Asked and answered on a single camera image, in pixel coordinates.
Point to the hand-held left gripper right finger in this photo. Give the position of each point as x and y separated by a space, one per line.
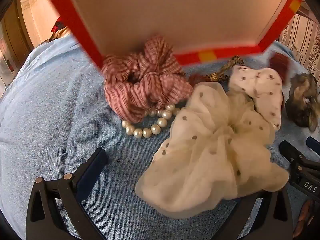
250 217

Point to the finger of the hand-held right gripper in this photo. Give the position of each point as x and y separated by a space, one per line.
313 143
295 155

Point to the blue blanket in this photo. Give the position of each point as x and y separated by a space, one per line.
55 120

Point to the white cherry print scrunchie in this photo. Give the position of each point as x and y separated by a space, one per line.
262 92

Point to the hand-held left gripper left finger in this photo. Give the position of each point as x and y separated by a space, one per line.
96 165

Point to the red cardboard box tray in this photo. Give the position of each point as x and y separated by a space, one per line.
175 15

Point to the pile of dark clothes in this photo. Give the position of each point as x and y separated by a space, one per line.
58 30

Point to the cream dotted organza scrunchie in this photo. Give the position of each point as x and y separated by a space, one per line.
212 150

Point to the grey hair claw clip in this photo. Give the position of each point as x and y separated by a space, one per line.
301 100

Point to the red plaid scrunchie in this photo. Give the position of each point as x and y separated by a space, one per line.
145 85

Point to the striped floral bolster pillow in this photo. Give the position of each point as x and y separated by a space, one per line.
303 42

